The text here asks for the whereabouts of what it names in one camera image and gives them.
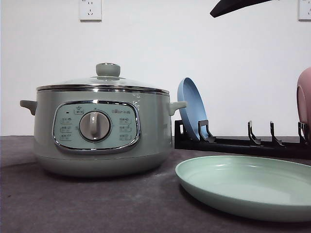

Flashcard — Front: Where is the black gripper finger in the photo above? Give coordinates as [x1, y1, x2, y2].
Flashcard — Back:
[210, 0, 274, 17]

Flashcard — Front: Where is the glass steamer lid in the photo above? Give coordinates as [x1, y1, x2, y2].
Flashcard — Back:
[36, 63, 170, 96]

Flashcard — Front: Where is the green plate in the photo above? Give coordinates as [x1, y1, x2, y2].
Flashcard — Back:
[175, 155, 311, 222]

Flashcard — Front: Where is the blue plate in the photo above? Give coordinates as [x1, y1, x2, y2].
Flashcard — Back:
[177, 77, 208, 139]

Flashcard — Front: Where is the pink plate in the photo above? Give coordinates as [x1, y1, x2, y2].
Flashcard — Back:
[296, 67, 311, 141]

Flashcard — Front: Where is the black plate rack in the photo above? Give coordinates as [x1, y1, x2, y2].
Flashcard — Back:
[174, 119, 311, 160]

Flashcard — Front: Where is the green electric steamer pot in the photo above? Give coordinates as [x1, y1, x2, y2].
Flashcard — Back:
[20, 87, 187, 178]

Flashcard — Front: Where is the gray table mat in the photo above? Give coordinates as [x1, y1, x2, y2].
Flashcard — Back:
[0, 135, 311, 233]

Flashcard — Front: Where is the white wall socket right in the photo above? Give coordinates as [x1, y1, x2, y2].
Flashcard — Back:
[298, 0, 311, 23]

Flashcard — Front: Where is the white wall socket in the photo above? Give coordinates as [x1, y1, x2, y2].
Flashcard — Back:
[298, 0, 311, 23]
[79, 0, 102, 23]

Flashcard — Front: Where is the white wall socket left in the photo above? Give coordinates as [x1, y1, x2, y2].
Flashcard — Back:
[79, 0, 102, 23]

